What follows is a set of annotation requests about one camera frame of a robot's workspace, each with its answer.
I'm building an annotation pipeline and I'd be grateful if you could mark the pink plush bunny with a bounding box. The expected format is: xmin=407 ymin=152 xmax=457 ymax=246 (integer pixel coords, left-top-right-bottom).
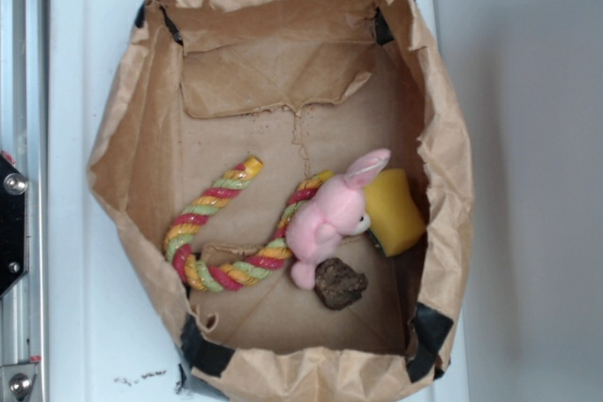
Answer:
xmin=285 ymin=149 xmax=391 ymax=290

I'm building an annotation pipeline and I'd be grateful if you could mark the aluminium frame rail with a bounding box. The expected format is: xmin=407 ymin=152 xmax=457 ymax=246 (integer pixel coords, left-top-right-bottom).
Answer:
xmin=1 ymin=0 xmax=48 ymax=401

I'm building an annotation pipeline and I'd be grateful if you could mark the yellow sponge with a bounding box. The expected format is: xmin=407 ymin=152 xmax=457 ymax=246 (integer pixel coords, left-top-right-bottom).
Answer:
xmin=364 ymin=169 xmax=426 ymax=257

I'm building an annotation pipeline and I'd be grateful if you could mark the black metal bracket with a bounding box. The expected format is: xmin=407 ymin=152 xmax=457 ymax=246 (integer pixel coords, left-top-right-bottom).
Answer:
xmin=0 ymin=151 xmax=29 ymax=297

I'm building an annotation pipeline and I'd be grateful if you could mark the multicolored twisted rope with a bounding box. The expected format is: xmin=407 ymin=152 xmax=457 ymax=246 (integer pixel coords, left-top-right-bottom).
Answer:
xmin=164 ymin=153 xmax=335 ymax=294

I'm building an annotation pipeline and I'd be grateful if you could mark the dark brown rock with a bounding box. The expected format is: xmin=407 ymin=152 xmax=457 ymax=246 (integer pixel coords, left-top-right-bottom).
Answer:
xmin=315 ymin=258 xmax=368 ymax=311

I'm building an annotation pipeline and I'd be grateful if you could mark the brown paper bag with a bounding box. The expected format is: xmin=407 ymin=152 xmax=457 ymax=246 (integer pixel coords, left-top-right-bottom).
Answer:
xmin=88 ymin=0 xmax=474 ymax=401

